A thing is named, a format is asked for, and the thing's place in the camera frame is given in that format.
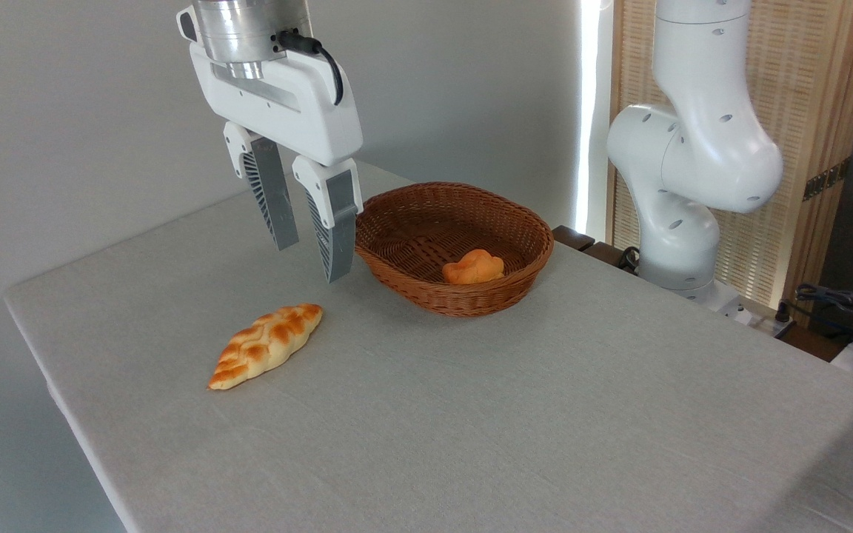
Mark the long braided bread loaf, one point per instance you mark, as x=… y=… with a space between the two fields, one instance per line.
x=267 y=344

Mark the small orange croissant bread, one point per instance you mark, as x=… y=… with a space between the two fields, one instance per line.
x=473 y=268

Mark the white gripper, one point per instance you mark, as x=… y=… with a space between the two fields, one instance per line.
x=286 y=104

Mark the grey tablecloth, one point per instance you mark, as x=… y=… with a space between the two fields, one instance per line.
x=508 y=414

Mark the dark brown wooden furniture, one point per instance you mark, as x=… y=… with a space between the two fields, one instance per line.
x=573 y=238

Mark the dark metal screen hinge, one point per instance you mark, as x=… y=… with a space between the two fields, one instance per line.
x=826 y=179

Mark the brown wicker basket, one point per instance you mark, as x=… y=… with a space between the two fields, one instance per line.
x=397 y=218

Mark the wooden bamboo folding screen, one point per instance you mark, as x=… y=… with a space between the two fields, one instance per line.
x=811 y=74

